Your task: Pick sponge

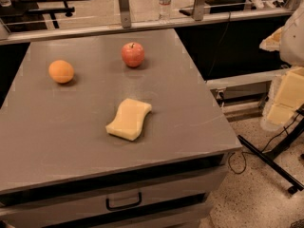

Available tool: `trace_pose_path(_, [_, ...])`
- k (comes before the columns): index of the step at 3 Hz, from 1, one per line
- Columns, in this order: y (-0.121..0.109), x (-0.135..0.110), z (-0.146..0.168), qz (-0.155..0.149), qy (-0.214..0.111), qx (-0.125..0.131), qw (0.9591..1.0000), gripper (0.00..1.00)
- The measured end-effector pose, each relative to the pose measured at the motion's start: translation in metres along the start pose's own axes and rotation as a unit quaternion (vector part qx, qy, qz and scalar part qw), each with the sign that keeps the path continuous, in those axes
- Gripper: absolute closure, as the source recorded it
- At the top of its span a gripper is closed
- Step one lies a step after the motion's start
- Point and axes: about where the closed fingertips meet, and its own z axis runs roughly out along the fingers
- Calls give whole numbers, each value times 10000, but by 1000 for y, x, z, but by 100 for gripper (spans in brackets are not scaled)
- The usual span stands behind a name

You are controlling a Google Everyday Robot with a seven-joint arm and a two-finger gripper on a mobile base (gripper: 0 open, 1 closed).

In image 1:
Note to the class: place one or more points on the red apple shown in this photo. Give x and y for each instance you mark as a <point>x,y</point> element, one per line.
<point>132,54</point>

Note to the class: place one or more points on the clear plastic water bottle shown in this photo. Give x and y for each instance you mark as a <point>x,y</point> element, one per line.
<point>164,10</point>

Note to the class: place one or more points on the orange fruit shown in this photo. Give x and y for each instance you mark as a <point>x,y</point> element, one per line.
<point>61,71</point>

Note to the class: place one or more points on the yellow sponge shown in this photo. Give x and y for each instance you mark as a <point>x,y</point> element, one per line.
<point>129,119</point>

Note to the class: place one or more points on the metal railing post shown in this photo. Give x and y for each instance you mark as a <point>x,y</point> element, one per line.
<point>125,13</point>
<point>198,10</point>

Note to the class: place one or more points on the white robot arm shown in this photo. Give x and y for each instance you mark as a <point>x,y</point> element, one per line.
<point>292,40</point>

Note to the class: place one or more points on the black metal stand frame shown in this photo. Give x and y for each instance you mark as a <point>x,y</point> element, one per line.
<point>269,157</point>

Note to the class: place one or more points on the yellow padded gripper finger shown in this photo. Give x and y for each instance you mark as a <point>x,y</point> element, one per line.
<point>285,97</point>
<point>272,42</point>

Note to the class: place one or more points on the metal railing post right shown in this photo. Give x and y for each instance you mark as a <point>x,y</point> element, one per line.
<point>198,10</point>

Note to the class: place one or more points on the black drawer handle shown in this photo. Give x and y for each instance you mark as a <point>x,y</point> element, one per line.
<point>121,201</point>

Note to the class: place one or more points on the grey cabinet drawer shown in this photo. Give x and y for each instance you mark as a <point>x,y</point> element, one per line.
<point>177,201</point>

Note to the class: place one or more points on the metal railing post left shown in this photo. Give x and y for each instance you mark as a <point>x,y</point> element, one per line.
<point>125,13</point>

